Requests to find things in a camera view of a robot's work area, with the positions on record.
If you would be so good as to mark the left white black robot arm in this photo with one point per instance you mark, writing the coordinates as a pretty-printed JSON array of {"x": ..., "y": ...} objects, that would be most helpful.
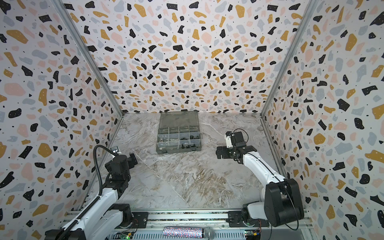
[{"x": 100, "y": 217}]

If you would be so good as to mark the aluminium front rail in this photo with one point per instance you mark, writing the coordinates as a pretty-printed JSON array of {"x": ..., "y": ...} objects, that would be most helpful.
[{"x": 226, "y": 224}]

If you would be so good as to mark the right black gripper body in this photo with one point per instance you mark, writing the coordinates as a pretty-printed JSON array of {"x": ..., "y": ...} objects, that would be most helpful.
[{"x": 226, "y": 151}]

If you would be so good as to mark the corner aluminium post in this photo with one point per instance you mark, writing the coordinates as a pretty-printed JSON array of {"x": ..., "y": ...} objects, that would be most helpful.
[
  {"x": 290, "y": 54},
  {"x": 65, "y": 16}
]

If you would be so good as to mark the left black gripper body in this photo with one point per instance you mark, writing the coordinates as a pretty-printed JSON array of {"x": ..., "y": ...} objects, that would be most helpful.
[{"x": 129, "y": 163}]

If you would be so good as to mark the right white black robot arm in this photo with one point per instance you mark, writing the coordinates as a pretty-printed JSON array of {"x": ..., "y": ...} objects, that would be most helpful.
[{"x": 281, "y": 201}]

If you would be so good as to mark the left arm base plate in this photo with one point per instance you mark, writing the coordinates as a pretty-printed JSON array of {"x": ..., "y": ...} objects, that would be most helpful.
[{"x": 133, "y": 220}]

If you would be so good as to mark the clear plastic compartment organizer box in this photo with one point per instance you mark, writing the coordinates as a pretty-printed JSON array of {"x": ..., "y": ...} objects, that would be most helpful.
[{"x": 179, "y": 132}]

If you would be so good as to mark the right corner aluminium post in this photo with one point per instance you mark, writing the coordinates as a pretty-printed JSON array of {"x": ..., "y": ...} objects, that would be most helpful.
[{"x": 290, "y": 54}]

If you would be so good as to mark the glitter handheld microphone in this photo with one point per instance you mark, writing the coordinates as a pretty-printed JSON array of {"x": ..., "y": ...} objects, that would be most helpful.
[{"x": 189, "y": 232}]

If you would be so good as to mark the left corner aluminium post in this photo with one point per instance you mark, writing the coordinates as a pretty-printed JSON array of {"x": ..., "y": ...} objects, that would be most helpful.
[{"x": 65, "y": 16}]

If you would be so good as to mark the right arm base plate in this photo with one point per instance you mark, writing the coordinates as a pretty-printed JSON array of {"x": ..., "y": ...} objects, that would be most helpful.
[{"x": 239, "y": 219}]

